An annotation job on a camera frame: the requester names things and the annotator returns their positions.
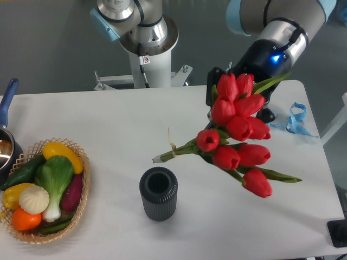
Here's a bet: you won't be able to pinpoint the blue ribbon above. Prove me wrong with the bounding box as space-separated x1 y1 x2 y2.
267 102 319 138

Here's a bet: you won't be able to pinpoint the yellow bell pepper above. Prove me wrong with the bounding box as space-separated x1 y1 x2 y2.
2 183 34 210

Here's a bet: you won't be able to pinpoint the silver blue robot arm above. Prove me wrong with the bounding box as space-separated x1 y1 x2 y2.
90 1 336 88

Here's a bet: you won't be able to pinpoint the white frame bar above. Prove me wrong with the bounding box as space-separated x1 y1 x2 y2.
320 93 346 146

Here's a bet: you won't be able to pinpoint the orange fruit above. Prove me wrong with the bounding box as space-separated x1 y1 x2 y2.
11 207 42 231

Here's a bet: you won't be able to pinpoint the white steamed bun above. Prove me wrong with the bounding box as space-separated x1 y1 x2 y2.
18 185 50 215

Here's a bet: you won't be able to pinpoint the woven bamboo basket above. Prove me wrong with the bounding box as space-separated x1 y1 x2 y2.
1 138 91 244

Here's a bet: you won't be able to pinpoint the black device at edge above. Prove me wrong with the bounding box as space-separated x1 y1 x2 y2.
327 219 346 248

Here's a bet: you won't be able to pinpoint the purple sweet potato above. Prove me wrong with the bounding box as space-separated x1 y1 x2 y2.
61 174 83 211

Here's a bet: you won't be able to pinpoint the green pea pods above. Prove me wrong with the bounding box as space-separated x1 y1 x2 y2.
38 215 73 235

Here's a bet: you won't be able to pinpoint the blue handled saucepan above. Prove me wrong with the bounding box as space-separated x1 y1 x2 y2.
1 78 23 184

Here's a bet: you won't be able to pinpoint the green cucumber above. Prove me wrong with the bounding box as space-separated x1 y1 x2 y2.
1 154 46 191

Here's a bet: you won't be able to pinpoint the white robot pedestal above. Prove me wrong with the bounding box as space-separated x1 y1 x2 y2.
90 9 193 90

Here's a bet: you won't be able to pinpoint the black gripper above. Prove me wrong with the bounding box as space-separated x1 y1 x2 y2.
205 40 292 123

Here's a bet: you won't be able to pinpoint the red tulip bouquet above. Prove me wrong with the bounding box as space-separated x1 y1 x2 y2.
152 73 301 198

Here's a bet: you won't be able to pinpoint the green bok choy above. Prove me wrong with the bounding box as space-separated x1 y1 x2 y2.
34 155 74 223

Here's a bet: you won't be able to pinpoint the dark grey ribbed vase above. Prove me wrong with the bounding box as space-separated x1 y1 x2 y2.
139 167 178 222

